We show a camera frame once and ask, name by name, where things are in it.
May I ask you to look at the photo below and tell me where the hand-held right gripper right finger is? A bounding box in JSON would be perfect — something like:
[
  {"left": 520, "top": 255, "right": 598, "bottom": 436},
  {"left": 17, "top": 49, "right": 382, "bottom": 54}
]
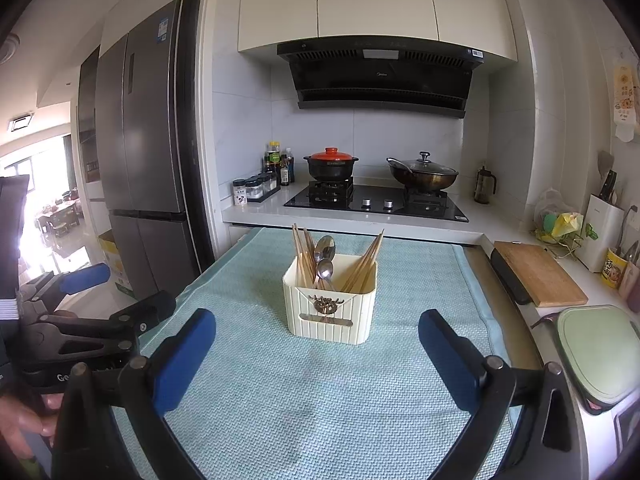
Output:
[{"left": 418, "top": 309, "right": 583, "bottom": 480}]

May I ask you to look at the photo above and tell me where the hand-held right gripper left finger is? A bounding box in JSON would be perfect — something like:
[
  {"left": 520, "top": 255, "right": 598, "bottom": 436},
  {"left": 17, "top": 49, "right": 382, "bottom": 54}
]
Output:
[{"left": 52, "top": 308, "right": 217, "bottom": 480}]

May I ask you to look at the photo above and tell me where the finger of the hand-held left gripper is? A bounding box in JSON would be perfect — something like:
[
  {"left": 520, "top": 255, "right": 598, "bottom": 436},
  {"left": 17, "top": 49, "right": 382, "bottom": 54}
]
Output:
[
  {"left": 25, "top": 291, "right": 176, "bottom": 358},
  {"left": 20, "top": 263, "right": 111, "bottom": 313}
]

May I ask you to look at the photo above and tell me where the cream ribbed utensil holder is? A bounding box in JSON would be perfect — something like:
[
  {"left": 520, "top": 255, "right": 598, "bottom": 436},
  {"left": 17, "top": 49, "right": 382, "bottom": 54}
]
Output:
[{"left": 282, "top": 252, "right": 378, "bottom": 348}]

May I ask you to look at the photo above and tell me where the stainless steel soup spoon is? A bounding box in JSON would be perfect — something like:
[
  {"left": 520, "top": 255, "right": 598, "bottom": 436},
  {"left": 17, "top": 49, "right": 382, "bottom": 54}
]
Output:
[{"left": 316, "top": 259, "right": 335, "bottom": 292}]

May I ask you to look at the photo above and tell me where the stainless steel tablespoon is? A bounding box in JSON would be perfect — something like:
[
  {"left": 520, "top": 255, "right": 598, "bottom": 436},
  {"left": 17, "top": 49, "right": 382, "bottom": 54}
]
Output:
[{"left": 314, "top": 235, "right": 337, "bottom": 281}]

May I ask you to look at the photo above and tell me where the person's left hand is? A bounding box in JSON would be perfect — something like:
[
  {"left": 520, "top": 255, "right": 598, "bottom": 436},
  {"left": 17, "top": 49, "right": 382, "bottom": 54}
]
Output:
[{"left": 0, "top": 392, "right": 65, "bottom": 461}]

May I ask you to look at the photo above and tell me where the yellow cardboard box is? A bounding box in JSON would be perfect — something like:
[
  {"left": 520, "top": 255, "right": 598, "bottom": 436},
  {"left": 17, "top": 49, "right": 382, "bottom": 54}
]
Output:
[{"left": 97, "top": 230, "right": 133, "bottom": 293}]

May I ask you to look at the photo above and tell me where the wooden dining table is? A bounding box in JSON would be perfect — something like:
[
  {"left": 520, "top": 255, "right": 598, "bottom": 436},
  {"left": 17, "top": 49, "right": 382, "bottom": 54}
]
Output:
[{"left": 35, "top": 195, "right": 83, "bottom": 239}]

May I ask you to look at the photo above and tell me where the light blue woven mat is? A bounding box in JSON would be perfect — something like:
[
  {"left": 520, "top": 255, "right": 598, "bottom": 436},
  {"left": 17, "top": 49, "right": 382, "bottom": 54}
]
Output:
[{"left": 112, "top": 227, "right": 516, "bottom": 480}]

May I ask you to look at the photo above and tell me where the wooden cutting board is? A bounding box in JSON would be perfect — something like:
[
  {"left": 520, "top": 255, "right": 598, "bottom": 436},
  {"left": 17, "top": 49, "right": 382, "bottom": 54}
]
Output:
[{"left": 494, "top": 241, "right": 589, "bottom": 308}]

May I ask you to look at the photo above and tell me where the pale green cutting board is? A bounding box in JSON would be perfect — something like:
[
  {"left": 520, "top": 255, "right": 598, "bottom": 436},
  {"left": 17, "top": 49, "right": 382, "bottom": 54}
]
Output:
[{"left": 532, "top": 305, "right": 640, "bottom": 416}]

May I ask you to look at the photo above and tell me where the grey refrigerator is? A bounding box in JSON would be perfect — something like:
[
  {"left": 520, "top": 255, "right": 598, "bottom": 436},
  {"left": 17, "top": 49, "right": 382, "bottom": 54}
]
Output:
[{"left": 95, "top": 0, "right": 201, "bottom": 291}]

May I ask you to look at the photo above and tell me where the black gas cooktop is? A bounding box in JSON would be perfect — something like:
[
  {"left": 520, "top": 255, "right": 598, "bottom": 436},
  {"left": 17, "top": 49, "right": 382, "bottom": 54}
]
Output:
[{"left": 283, "top": 182, "right": 470, "bottom": 223}]

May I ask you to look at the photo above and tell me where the glass french press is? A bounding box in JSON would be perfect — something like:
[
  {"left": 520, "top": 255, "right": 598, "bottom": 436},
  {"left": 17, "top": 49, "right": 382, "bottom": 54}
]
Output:
[{"left": 474, "top": 165, "right": 497, "bottom": 205}]

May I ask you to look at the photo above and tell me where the yellow cloth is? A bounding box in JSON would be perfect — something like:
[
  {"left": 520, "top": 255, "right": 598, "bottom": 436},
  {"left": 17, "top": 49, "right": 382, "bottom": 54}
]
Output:
[{"left": 555, "top": 212, "right": 585, "bottom": 239}]

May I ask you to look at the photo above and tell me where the dark wok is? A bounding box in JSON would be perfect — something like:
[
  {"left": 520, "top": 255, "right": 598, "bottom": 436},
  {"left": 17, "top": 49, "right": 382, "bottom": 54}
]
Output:
[{"left": 386, "top": 157, "right": 459, "bottom": 192}]

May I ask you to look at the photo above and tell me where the clear plastic bag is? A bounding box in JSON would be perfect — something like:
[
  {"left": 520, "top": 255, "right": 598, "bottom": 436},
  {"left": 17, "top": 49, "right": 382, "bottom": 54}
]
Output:
[{"left": 534, "top": 187, "right": 566, "bottom": 226}]

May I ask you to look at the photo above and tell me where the yellow printed cup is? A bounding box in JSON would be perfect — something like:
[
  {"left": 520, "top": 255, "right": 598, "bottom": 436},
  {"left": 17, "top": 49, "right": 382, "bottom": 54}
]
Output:
[{"left": 600, "top": 247, "right": 626, "bottom": 288}]

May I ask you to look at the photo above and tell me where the white knife block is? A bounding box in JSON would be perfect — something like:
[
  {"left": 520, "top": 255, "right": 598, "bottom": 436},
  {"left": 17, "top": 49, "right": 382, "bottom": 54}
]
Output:
[{"left": 585, "top": 194, "right": 626, "bottom": 273}]

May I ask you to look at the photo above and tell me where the glass wok lid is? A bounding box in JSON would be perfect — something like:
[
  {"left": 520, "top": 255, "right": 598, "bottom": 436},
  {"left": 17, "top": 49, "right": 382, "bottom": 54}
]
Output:
[{"left": 395, "top": 151, "right": 453, "bottom": 173}]

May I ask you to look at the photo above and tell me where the black clay pot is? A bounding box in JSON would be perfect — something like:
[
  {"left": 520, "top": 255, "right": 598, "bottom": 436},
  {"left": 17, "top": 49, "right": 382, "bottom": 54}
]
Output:
[{"left": 304, "top": 156, "right": 358, "bottom": 182}]

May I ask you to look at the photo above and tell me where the red pot lid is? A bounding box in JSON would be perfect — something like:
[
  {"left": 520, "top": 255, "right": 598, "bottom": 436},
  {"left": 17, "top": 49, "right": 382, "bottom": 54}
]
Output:
[{"left": 310, "top": 147, "right": 353, "bottom": 162}]

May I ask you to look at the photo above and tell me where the black range hood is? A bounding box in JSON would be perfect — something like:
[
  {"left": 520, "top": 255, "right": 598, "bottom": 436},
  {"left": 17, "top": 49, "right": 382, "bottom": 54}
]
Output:
[{"left": 276, "top": 36, "right": 487, "bottom": 120}]

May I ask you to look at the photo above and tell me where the printed wall hanging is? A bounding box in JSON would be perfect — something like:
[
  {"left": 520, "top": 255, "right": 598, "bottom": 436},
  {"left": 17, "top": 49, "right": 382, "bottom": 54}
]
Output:
[{"left": 612, "top": 62, "right": 640, "bottom": 141}]

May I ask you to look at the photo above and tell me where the white wall cabinet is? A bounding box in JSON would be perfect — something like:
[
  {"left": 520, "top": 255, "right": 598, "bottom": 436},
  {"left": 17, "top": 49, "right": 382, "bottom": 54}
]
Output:
[{"left": 237, "top": 0, "right": 518, "bottom": 63}]

